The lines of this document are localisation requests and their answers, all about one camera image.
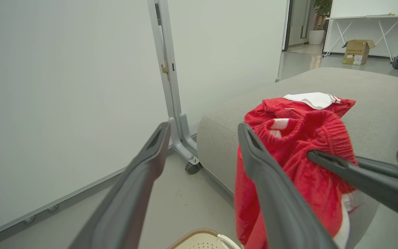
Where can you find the brown cardboard box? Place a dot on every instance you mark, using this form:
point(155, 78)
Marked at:
point(357, 52)

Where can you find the wide white partition panel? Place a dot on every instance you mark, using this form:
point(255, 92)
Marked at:
point(64, 86)

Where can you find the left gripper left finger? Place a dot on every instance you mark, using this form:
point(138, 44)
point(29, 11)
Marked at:
point(126, 193)

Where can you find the white perforated laundry basket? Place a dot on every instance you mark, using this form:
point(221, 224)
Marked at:
point(199, 242)

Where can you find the right partition foot with caster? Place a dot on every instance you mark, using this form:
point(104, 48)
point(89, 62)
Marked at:
point(171, 86)

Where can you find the grey fabric sofa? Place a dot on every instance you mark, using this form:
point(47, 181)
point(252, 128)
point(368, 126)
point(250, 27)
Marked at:
point(368, 90)

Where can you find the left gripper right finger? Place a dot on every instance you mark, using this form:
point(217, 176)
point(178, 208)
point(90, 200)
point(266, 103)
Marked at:
point(278, 207)

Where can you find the dark door frame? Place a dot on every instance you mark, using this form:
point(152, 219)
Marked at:
point(288, 24)

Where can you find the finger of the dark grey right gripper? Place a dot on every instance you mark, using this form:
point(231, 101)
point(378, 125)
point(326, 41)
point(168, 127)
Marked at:
point(392, 168)
point(375, 186)

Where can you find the red and white garment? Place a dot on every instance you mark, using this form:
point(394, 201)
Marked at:
point(309, 138)

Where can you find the green potted plant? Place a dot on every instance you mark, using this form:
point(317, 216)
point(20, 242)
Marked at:
point(322, 12)

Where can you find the grey partition base rail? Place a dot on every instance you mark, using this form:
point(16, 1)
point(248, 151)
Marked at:
point(81, 197)

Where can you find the black caster wheel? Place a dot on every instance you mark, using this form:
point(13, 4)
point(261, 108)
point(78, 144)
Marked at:
point(192, 168)

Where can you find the white plant pot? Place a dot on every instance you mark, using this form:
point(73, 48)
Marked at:
point(316, 37)

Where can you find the white trestle table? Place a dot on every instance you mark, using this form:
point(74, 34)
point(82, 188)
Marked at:
point(375, 16)

